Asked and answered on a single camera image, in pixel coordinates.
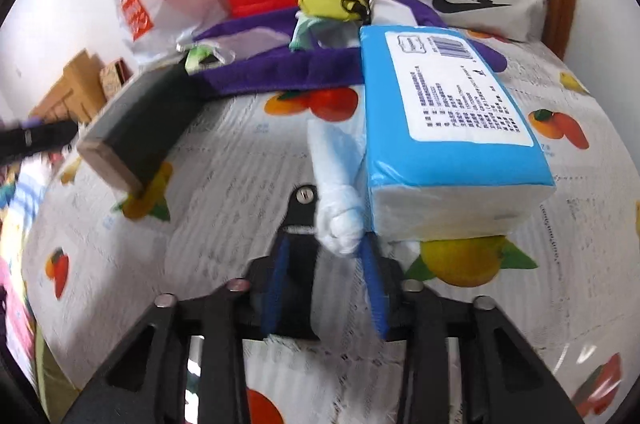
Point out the green pocket tissue pack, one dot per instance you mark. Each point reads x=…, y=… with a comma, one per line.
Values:
x=205, y=55

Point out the dark green rectangular box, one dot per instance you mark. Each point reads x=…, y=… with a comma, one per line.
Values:
x=131, y=137

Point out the white sponge block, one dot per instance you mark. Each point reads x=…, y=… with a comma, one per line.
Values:
x=390, y=13

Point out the black clip phone mount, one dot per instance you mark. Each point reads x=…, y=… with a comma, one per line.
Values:
x=298, y=225

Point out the brown framed picture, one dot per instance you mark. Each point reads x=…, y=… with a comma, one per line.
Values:
x=113, y=77

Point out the blue tissue pack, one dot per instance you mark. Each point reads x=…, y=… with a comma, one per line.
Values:
x=449, y=153

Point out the white and green glove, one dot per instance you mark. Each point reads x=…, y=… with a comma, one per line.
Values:
x=311, y=33

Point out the yellow black striped pouch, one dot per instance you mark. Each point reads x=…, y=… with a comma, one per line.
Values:
x=341, y=10

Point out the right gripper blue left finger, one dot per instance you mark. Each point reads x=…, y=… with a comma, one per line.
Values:
x=272, y=299

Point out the wooden headboard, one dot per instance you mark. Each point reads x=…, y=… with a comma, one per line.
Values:
x=77, y=94

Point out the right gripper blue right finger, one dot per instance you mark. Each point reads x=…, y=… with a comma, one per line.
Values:
x=374, y=274

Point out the purple towel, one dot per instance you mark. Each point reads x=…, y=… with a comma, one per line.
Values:
x=281, y=69

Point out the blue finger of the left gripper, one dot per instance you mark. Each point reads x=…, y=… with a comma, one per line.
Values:
x=20, y=142

